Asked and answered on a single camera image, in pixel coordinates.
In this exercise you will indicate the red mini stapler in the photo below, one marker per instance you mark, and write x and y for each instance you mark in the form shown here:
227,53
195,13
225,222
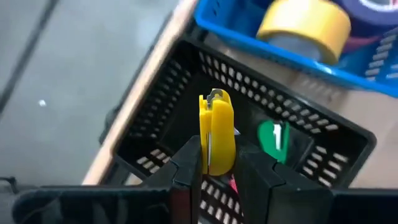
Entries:
233,185

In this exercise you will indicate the blue plastic basket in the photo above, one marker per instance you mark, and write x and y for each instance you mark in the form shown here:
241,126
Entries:
236,34

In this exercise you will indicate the blue block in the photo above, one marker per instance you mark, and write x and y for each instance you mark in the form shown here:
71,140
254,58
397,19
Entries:
367,12

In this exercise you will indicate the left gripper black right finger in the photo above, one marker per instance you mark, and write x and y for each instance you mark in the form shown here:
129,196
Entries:
295,205

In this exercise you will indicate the yellow tape roll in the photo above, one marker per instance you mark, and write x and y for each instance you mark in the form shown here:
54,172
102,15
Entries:
304,21

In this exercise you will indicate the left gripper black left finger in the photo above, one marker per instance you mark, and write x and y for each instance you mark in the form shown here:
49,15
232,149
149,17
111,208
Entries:
124,205

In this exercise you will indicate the black plastic basket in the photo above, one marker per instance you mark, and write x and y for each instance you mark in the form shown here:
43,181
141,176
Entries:
186,124

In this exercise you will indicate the yellow mini stapler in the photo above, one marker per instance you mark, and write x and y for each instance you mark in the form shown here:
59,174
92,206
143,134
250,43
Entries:
219,140

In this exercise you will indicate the green mini stapler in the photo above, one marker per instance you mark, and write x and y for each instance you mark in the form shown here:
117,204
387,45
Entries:
267,140

